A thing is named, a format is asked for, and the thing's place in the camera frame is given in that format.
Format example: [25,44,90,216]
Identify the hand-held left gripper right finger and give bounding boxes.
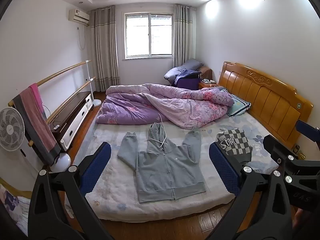
[209,142,293,240]

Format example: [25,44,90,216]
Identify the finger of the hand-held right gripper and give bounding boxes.
[263,134,320,210]
[296,120,320,141]

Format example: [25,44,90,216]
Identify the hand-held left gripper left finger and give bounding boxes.
[27,141,115,240]

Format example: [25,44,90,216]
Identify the grey zip hoodie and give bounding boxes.
[117,114,207,203]

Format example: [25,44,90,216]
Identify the bed with floral sheet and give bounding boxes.
[71,87,280,223]

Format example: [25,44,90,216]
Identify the black white checkered sweater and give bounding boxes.
[216,127,253,164]

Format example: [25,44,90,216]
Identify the wooden headboard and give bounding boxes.
[218,61,314,150]

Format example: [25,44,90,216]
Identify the blue green patterned pillow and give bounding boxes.
[227,94,252,117]

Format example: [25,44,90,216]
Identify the purple floral quilt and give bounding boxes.
[96,83,235,130]

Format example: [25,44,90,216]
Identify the dark white TV cabinet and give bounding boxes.
[49,91,94,152]

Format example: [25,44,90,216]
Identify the pink grey towel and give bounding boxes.
[12,83,62,166]

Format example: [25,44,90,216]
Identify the wooden nightstand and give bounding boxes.
[199,79,218,90]

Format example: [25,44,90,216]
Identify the floral cloth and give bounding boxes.
[0,184,32,237]

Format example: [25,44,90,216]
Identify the dark purple cloth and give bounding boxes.
[174,70,202,90]

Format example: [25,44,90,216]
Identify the white standing fan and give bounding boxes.
[0,107,39,168]

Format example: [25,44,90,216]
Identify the brown chair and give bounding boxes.
[199,66,213,80]

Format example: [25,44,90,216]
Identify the wooden ballet barre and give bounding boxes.
[7,59,102,173]

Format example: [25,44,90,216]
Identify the blue grey pillow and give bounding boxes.
[164,59,204,80]

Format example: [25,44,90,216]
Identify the window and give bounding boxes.
[122,12,174,59]

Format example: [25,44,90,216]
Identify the white air conditioner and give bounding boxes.
[68,9,90,27]

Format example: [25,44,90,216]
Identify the air conditioner cable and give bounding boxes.
[77,26,87,50]

